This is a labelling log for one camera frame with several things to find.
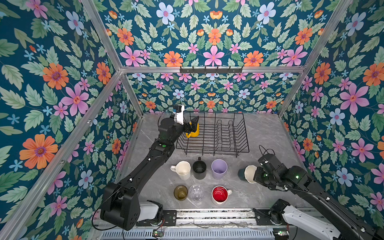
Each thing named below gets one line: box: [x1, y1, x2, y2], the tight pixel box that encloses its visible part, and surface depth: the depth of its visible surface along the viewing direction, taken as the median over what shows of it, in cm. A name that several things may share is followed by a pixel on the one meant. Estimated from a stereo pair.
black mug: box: [192, 156, 207, 180], surface depth 86 cm
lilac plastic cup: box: [211, 158, 228, 180], surface depth 82 cm
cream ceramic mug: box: [170, 160, 191, 181], surface depth 84 cm
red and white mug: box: [211, 185, 233, 205], surface depth 78 cm
